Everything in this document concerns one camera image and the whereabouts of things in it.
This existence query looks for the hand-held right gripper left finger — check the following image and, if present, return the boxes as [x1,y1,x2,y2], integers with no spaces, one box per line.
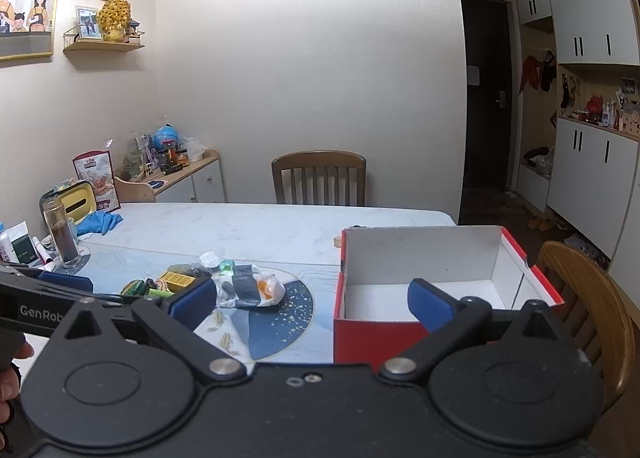
[50,278,248,383]

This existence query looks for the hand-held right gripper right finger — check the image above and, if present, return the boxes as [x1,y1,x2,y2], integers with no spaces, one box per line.
[377,278,583,384]

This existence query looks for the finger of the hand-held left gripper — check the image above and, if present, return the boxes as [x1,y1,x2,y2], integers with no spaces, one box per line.
[75,291,168,309]
[0,261,95,295]

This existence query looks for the red cardboard box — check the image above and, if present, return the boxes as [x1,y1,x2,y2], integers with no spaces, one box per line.
[332,225,566,366]

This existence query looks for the person's left hand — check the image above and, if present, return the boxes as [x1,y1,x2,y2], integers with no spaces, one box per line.
[0,341,36,429]

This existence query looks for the white plastic bag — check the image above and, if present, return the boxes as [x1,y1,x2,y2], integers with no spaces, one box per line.
[212,263,287,310]

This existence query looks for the white tube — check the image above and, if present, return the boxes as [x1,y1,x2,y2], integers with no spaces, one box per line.
[30,235,54,265]

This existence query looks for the glass tumbler dark drink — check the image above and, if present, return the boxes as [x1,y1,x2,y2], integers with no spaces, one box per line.
[42,198,82,269]

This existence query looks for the dark green white box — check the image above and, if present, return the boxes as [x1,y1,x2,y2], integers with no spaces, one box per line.
[7,222,39,266]

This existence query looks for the grey pouch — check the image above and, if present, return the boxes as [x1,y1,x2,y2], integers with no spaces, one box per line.
[232,265,261,300]

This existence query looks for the blue glove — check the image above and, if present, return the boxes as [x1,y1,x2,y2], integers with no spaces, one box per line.
[75,211,124,238]

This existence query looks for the white bottle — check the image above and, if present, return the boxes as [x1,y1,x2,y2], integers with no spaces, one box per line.
[0,224,16,264]

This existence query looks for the yellow black tissue box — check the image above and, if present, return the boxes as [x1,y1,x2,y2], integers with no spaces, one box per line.
[40,181,98,226]

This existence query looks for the blue printed table mat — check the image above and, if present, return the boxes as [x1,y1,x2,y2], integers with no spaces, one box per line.
[20,244,346,368]

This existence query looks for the light wooden chair back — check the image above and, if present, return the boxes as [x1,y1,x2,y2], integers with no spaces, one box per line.
[114,175,158,204]

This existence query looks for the red snack bag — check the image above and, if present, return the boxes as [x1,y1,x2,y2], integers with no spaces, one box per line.
[72,151,121,213]

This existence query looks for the white wooden-top sideboard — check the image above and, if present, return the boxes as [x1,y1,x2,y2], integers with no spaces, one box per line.
[115,149,227,204]

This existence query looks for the green purple toy packet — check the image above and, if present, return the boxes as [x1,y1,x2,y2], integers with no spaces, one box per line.
[122,134,156,179]

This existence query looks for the clear plastic bag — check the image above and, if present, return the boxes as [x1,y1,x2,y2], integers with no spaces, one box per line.
[179,135,206,161]

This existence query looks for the low white bench cabinet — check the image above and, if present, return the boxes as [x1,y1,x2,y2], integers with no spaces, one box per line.
[515,161,553,213]

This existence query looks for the blue round toy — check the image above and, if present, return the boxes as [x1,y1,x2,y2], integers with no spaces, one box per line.
[154,124,181,150]

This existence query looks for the dark wooden slatted chair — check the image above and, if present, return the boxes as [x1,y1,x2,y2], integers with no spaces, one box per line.
[271,151,367,206]

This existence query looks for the black bag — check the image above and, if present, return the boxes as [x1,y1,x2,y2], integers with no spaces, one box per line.
[522,147,553,166]

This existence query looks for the white base cabinet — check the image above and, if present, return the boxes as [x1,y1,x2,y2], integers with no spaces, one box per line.
[545,115,640,259]

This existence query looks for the dark wooden door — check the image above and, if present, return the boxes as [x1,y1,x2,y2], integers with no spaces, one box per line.
[460,0,516,194]

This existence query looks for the red ornament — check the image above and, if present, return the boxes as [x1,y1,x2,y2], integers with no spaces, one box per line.
[585,93,607,124]

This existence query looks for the hanging red clothes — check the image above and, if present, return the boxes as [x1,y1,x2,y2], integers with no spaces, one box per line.
[520,51,557,94]

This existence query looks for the golden ornament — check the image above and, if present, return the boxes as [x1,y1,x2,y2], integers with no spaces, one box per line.
[98,0,132,43]

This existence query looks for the wooden toy house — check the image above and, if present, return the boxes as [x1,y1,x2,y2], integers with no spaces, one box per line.
[617,106,640,140]

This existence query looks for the wooden wall shelf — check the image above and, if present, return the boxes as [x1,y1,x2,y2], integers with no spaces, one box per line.
[62,26,146,53]

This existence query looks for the small photo frame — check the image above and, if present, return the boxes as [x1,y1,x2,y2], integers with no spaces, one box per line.
[75,6,103,42]

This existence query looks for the white wall cabinet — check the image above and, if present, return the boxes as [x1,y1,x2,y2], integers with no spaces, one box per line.
[515,0,640,64]

